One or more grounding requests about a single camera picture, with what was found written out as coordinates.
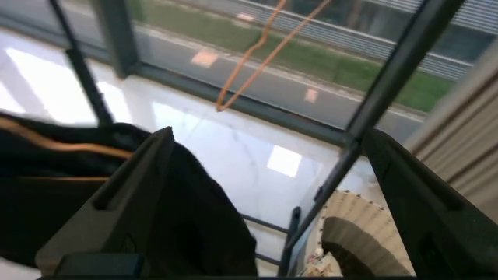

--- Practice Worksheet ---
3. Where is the white laundry basket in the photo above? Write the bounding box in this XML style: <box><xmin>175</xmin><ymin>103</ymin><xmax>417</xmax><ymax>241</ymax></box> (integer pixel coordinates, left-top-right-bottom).
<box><xmin>301</xmin><ymin>189</ymin><xmax>416</xmax><ymax>278</ymax></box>

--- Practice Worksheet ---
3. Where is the window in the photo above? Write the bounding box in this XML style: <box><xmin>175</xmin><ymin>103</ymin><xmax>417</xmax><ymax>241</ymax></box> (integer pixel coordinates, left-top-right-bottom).
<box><xmin>0</xmin><ymin>0</ymin><xmax>498</xmax><ymax>147</ymax></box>

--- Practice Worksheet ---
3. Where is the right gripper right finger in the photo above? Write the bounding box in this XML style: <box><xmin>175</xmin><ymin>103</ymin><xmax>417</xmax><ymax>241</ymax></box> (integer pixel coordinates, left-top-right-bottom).
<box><xmin>363</xmin><ymin>128</ymin><xmax>498</xmax><ymax>280</ymax></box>

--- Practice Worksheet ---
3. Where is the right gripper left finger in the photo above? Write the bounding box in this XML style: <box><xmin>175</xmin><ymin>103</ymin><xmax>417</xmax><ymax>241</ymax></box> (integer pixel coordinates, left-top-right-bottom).
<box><xmin>34</xmin><ymin>126</ymin><xmax>175</xmax><ymax>278</ymax></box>

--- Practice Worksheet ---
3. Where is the black garment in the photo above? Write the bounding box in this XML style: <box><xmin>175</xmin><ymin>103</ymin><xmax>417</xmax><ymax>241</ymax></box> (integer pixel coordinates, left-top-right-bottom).
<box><xmin>0</xmin><ymin>112</ymin><xmax>258</xmax><ymax>278</ymax></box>

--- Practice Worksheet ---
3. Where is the beige curtain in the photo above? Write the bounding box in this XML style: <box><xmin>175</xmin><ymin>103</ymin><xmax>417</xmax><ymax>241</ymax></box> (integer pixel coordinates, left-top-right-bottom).
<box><xmin>404</xmin><ymin>38</ymin><xmax>498</xmax><ymax>223</ymax></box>

